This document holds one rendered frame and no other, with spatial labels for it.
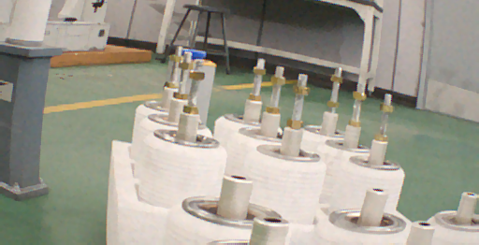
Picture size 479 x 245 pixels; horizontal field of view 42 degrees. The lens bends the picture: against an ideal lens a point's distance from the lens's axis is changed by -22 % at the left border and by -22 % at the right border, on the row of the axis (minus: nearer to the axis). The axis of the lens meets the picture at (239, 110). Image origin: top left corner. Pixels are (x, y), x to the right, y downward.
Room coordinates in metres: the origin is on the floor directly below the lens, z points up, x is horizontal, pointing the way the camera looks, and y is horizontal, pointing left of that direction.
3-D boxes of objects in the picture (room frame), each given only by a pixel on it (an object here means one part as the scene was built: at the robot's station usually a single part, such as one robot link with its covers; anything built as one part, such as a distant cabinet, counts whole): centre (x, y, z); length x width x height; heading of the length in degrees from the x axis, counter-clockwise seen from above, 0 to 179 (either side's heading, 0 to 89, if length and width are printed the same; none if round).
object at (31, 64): (1.29, 0.45, 0.15); 0.15 x 0.15 x 0.30; 73
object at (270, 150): (0.88, -0.06, 0.25); 0.08 x 0.08 x 0.01
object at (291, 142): (0.88, -0.06, 0.26); 0.02 x 0.02 x 0.03
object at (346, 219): (0.58, -0.12, 0.25); 0.08 x 0.08 x 0.01
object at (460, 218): (0.60, -0.24, 0.26); 0.02 x 0.02 x 0.03
